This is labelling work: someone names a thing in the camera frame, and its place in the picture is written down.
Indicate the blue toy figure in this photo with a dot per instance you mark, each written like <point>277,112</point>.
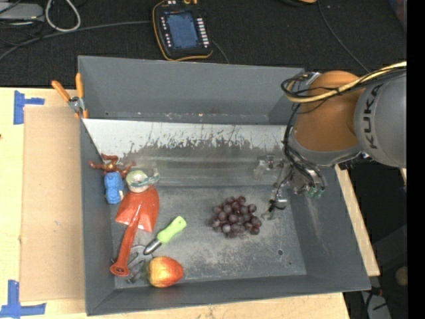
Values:
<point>113,187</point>

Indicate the brown cardboard board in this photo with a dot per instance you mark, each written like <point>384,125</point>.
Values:
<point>50,204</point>

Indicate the purple grape bunch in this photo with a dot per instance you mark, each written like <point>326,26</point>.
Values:
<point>236,218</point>

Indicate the red and yellow apple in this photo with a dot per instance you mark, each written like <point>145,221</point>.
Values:
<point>165,272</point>

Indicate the red-brown toy figure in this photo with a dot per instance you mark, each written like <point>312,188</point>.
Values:
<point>109,166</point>

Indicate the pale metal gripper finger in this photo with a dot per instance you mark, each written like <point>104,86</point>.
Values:
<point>277,200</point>
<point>265,168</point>

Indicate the grey metal bin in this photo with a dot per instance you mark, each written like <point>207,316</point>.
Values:
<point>206,251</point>

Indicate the orange-red toy shovel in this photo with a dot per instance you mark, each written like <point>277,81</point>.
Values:
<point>139,208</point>

